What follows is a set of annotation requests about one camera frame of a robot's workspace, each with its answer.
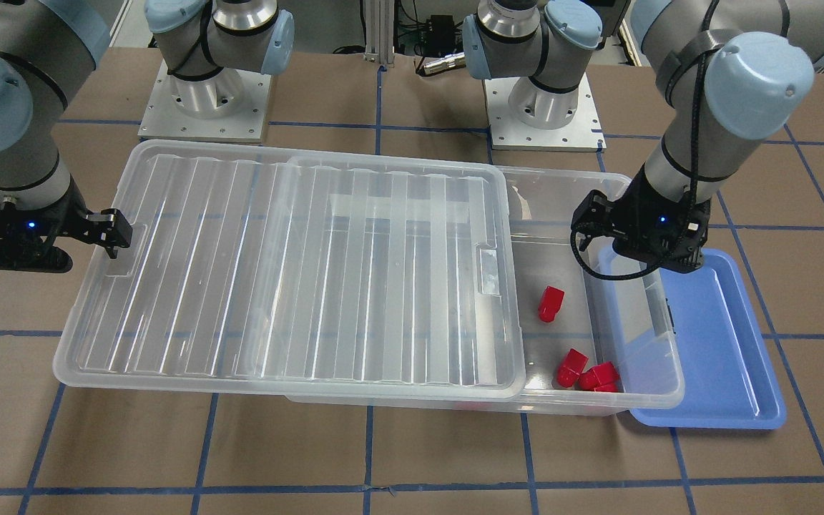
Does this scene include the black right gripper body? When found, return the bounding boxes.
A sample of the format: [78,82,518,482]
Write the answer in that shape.
[0,188,91,273]

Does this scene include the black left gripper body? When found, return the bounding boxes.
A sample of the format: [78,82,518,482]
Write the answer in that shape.
[570,170,712,274]

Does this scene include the clear plastic box lid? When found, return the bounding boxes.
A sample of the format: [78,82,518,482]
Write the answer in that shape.
[53,140,526,404]

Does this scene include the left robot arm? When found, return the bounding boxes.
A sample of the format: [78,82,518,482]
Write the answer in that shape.
[461,1,824,280]

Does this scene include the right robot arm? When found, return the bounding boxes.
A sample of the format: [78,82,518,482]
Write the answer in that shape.
[0,1,295,273]

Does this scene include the clear plastic storage box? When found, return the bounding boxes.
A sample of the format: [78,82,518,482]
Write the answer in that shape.
[269,157,685,417]

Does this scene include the blue plastic tray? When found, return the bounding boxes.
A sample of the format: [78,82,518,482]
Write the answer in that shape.
[591,249,787,430]

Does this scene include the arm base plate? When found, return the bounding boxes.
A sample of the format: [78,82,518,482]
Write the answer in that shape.
[483,75,607,152]
[138,63,273,144]

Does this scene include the aluminium frame post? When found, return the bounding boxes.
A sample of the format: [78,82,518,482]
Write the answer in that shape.
[362,0,396,67]

